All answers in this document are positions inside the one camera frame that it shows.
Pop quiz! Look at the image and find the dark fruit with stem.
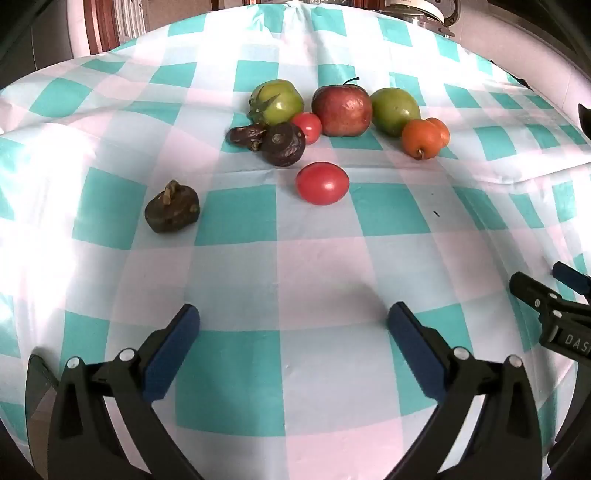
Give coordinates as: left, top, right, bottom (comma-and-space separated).
144, 180, 201, 234

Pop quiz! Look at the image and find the smooth green tomato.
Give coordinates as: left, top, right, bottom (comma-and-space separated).
370, 88, 421, 138

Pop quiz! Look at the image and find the round dark wrinkled fruit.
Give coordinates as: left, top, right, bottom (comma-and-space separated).
261, 122, 307, 167

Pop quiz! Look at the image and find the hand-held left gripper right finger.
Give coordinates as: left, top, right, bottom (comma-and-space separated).
387, 301, 543, 480

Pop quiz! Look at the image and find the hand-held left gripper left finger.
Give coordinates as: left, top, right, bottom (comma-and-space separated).
46, 303, 204, 480

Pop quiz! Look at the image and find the green tomato with calyx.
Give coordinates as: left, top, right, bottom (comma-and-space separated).
248, 79, 304, 126

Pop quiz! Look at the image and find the red apple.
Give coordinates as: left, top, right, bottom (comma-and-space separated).
311, 78, 373, 138

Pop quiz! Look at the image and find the small red tomato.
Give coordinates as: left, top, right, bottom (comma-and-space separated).
290, 112, 323, 145

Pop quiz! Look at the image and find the large red tomato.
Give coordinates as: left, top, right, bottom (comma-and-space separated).
296, 161, 350, 206

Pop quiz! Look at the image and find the wooden door frame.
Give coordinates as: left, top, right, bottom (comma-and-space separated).
85, 0, 121, 55

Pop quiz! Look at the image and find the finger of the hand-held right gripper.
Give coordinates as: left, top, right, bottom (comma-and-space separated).
510, 272, 591, 361
553, 261, 591, 296

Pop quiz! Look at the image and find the steel pot with lid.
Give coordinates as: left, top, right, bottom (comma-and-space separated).
379, 0, 462, 29

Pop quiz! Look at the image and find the teal white checked tablecloth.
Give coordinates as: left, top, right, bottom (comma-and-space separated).
0, 0, 591, 480

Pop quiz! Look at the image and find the orange fruit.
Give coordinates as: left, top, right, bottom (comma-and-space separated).
401, 119, 443, 161
425, 117, 451, 147

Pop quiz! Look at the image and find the elongated dark wrinkled fruit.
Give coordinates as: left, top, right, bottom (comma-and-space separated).
226, 123, 269, 152

